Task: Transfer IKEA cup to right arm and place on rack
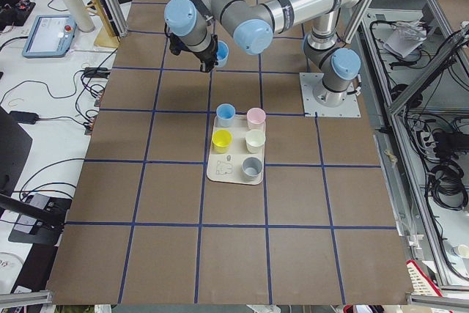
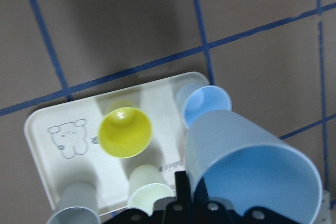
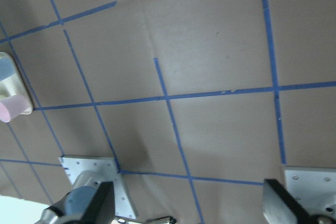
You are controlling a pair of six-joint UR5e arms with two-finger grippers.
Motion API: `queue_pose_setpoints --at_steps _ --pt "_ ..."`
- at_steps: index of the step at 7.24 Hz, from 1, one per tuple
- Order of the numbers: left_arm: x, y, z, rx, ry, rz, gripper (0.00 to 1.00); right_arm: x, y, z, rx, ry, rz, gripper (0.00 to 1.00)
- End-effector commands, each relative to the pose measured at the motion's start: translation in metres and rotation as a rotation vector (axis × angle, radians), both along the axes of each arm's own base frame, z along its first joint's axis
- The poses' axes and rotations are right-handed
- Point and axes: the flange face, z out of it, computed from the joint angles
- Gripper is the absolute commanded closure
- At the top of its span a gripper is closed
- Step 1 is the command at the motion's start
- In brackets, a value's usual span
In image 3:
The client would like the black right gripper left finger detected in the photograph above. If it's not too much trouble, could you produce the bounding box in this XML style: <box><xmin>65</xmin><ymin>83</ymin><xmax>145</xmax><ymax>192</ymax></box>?
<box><xmin>81</xmin><ymin>182</ymin><xmax>115</xmax><ymax>224</ymax></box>

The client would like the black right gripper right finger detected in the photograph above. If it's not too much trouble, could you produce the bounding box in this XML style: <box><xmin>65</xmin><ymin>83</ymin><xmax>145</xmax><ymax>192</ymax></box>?
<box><xmin>263</xmin><ymin>179</ymin><xmax>310</xmax><ymax>224</ymax></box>

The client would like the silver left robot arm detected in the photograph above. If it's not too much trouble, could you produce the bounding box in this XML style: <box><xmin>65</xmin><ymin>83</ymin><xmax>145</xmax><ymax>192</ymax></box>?
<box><xmin>37</xmin><ymin>170</ymin><xmax>105</xmax><ymax>224</ymax></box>

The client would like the pink plastic cup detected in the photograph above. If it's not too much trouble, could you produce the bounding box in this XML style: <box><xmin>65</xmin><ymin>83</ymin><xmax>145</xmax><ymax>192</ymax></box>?
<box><xmin>1</xmin><ymin>94</ymin><xmax>30</xmax><ymax>123</ymax></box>

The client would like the blue plastic cup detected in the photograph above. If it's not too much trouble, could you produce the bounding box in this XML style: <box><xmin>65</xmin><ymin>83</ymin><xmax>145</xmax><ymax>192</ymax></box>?
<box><xmin>0</xmin><ymin>58</ymin><xmax>15</xmax><ymax>81</ymax></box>

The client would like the cream plastic tray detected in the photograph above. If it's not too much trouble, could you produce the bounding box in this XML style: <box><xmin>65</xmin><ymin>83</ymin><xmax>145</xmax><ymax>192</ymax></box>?
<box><xmin>1</xmin><ymin>52</ymin><xmax>33</xmax><ymax>115</ymax></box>

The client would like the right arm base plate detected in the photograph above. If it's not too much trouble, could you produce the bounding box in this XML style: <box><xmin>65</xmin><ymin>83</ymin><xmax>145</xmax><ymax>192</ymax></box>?
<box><xmin>284</xmin><ymin>166</ymin><xmax>335</xmax><ymax>219</ymax></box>

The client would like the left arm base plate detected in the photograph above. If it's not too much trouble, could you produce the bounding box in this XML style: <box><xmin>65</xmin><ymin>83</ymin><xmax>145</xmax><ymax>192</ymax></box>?
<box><xmin>59</xmin><ymin>155</ymin><xmax>138</xmax><ymax>220</ymax></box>

